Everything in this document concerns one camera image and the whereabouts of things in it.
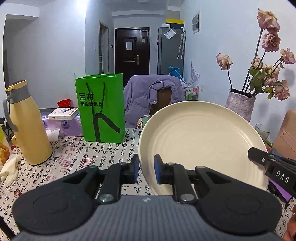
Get cream plate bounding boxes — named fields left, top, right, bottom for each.
left=138, top=101, right=268, bottom=195

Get white flat box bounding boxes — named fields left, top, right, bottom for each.
left=48, top=107, right=79, bottom=121

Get drinking glass with straw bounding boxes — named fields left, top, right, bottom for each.
left=255, top=123, right=270, bottom=142

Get yellow box on refrigerator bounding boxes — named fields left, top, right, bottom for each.
left=166, top=19, right=184, bottom=25

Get purple puffer jacket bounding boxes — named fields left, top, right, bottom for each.
left=123, top=74, right=185, bottom=128

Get grey refrigerator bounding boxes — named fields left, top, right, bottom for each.
left=157, top=25, right=185, bottom=76

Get patterned green cushion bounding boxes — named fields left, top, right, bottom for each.
left=137, top=114, right=151, bottom=128

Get yellow thermos jug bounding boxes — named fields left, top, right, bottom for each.
left=3, top=80, right=53, bottom=166

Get yellow-green snack box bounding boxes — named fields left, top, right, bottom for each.
left=0, top=124, right=12, bottom=166

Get person right hand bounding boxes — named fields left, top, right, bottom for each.
left=282, top=205, right=296, bottom=241

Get green paper shopping bag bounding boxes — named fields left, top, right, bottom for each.
left=75, top=74, right=125, bottom=144

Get purple tissue pack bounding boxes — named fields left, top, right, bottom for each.
left=42, top=114, right=83, bottom=142

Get dried pink roses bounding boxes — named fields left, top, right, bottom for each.
left=209, top=1, right=295, bottom=102

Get dark entrance door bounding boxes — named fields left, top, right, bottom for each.
left=114, top=28, right=150, bottom=86

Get yellow mug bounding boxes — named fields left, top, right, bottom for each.
left=11, top=135, right=19, bottom=147

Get wooden chair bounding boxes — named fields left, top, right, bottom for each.
left=149, top=88, right=171, bottom=115

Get pink textured vase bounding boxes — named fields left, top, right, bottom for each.
left=225, top=88, right=256, bottom=122

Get red bucket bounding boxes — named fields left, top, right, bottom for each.
left=57, top=99, right=72, bottom=108

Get grey purple cloth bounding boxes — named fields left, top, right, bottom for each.
left=266, top=147, right=295, bottom=208

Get white rubber gloves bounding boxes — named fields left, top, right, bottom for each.
left=1, top=154, right=22, bottom=186

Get pink laptop case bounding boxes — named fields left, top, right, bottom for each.
left=273, top=109, right=296, bottom=159

